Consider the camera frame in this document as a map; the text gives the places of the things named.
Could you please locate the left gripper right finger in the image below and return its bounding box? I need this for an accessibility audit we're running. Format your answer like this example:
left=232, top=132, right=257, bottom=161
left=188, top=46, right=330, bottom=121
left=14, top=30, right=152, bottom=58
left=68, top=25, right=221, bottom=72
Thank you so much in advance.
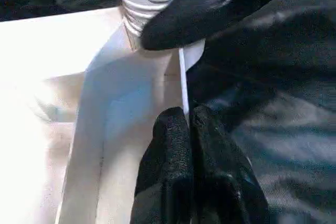
left=190, top=104, right=270, bottom=224

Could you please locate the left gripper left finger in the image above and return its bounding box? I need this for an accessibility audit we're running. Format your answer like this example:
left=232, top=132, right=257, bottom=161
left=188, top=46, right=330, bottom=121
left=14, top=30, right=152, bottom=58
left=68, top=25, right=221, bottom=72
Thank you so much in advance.
left=130, top=106, right=193, bottom=224

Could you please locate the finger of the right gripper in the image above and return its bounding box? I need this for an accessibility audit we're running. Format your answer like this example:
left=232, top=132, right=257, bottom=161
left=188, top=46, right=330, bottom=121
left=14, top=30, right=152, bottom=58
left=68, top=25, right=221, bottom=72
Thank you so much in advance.
left=139, top=0, right=319, bottom=51

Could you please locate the white plastic table top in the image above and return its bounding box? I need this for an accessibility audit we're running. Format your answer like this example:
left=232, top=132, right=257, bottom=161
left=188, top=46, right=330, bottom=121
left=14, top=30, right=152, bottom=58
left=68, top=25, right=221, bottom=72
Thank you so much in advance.
left=0, top=6, right=206, bottom=224

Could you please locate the black plastic mat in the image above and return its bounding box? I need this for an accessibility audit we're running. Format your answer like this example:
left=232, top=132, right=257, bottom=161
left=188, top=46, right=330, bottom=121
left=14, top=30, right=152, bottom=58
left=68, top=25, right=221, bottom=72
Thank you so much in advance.
left=0, top=0, right=336, bottom=224

